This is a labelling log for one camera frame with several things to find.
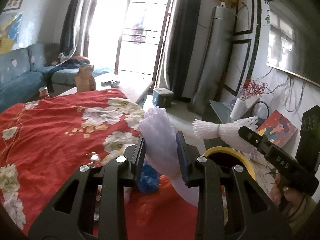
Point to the yellow rimmed black trash bin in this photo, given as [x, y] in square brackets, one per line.
[226, 158]

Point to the dark glass tv cabinet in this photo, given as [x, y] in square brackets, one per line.
[218, 113]

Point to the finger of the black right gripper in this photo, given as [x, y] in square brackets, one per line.
[260, 142]

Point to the blue crumpled wrapper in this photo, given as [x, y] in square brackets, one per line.
[149, 179]

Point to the framed calligraphy picture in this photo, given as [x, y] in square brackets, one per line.
[13, 5]

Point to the dark curtain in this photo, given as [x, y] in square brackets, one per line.
[181, 43]
[66, 39]

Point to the blue storage stool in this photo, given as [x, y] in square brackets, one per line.
[162, 97]

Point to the grey standing air conditioner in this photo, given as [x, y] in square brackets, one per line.
[215, 58]

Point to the wall mounted television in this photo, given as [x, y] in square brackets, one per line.
[293, 43]

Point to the wall map poster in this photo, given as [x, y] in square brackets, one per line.
[10, 31]

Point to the round black mirror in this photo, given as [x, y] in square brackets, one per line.
[261, 110]

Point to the green sleeve forearm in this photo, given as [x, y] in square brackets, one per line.
[297, 221]

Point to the brown paper bag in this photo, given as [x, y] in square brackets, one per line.
[84, 79]

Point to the blue sofa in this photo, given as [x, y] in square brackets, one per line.
[24, 71]

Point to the person's right hand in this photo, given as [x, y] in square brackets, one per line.
[294, 197]

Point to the red floral tablecloth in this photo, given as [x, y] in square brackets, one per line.
[44, 142]

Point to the white vase red berries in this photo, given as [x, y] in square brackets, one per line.
[251, 89]

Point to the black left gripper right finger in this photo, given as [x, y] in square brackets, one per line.
[231, 205]

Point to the colourful portrait painting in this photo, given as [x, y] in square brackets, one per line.
[278, 129]

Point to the dark left curtain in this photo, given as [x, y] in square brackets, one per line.
[66, 39]

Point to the clear plastic wrapper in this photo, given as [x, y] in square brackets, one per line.
[94, 160]

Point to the white coffee table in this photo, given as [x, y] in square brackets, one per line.
[134, 87]

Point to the dark right curtain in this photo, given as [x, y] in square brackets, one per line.
[181, 43]

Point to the small metal can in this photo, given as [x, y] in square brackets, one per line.
[43, 93]

